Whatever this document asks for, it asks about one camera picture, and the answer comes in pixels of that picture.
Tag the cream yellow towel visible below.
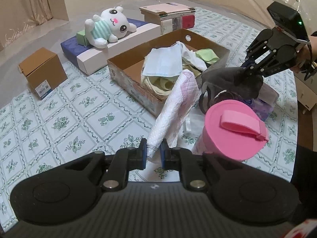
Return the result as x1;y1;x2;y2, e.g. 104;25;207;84
141;59;202;100

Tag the dark grey cloth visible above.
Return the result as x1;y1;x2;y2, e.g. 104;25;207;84
199;67;263;114

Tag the blue and white flat box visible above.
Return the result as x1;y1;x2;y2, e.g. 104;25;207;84
61;18;161;76

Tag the white bunny plush toy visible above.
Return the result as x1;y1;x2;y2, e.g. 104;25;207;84
84;7;137;49

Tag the person right hand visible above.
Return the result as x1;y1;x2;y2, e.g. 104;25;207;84
291;41;316;73

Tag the pink cover book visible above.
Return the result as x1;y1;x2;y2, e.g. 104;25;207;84
139;2;195;17

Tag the thick red white book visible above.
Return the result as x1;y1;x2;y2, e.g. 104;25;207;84
144;13;195;35

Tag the small green box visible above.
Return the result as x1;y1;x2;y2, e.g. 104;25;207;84
76;30;90;47

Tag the purple tissue pack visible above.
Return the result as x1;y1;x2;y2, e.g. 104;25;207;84
215;83;280;122

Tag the white pink quilted cloth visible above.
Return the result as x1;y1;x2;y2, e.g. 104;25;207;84
147;69;199;158

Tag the small brown cardboard box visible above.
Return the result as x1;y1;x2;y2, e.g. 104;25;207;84
19;47;68;100

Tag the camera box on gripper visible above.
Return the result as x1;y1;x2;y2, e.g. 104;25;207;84
267;1;310;45

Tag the light blue face mask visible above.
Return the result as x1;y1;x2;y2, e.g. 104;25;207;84
142;43;182;77

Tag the beige curtain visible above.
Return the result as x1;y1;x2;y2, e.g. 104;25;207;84
0;0;53;48

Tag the pink lidded cup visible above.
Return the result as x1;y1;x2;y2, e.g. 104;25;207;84
192;99;269;162

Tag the open brown cardboard tray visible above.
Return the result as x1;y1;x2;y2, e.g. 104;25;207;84
107;29;230;117

